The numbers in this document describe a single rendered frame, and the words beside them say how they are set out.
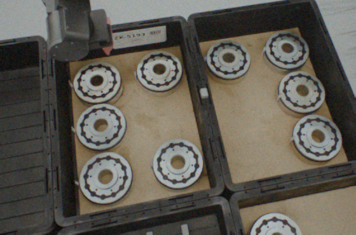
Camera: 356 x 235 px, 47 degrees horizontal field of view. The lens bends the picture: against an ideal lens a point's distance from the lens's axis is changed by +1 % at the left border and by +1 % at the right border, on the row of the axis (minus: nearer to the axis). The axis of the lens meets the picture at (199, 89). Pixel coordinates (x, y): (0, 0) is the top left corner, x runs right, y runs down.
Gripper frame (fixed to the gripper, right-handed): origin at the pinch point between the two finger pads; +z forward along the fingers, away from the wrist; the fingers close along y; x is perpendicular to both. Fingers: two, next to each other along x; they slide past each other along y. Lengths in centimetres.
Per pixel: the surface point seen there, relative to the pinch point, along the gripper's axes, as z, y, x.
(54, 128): 2.5, -8.8, -13.3
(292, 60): 12.7, 42.6, -3.6
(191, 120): 14.1, 17.1, -12.7
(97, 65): 10.1, -1.1, 3.0
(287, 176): 4.7, 32.0, -30.5
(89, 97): 9.8, -3.4, -4.7
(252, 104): 15.0, 31.4, -11.5
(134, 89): 13.6, 5.9, -3.1
